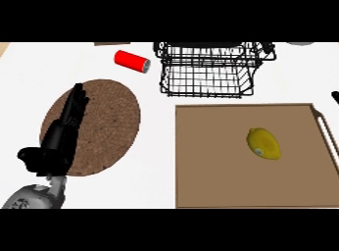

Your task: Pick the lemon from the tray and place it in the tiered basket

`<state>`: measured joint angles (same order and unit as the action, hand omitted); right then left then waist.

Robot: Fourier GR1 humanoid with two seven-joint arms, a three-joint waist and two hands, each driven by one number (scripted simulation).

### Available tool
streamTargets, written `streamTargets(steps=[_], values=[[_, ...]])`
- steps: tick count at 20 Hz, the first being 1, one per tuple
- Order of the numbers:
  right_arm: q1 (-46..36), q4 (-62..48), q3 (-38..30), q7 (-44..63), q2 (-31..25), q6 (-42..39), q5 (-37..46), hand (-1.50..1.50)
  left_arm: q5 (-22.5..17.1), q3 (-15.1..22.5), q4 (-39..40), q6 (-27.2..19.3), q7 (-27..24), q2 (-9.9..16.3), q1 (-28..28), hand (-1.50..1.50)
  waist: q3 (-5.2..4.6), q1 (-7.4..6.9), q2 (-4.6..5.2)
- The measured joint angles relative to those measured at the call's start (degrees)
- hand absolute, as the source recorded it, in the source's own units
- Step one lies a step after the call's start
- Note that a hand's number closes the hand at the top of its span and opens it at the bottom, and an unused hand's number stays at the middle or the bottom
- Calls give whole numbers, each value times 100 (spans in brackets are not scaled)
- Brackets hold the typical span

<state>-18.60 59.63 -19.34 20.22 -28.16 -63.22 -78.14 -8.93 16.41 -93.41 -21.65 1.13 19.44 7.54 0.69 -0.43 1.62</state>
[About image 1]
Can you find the yellow lemon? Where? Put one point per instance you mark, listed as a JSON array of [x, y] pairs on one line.
[[264, 143]]

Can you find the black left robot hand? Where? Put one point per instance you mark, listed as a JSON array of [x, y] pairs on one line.
[[57, 143]]

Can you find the brown flat object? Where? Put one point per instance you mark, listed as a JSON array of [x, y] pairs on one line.
[[112, 43]]

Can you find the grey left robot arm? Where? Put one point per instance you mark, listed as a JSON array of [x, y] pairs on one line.
[[38, 196]]

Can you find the red can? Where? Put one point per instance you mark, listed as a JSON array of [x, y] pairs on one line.
[[131, 61]]

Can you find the grey round object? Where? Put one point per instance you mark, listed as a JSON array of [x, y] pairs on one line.
[[301, 43]]

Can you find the brown oval placemat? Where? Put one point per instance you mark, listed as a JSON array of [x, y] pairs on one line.
[[104, 127]]

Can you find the brown wooden tray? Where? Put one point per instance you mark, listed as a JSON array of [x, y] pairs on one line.
[[255, 157]]

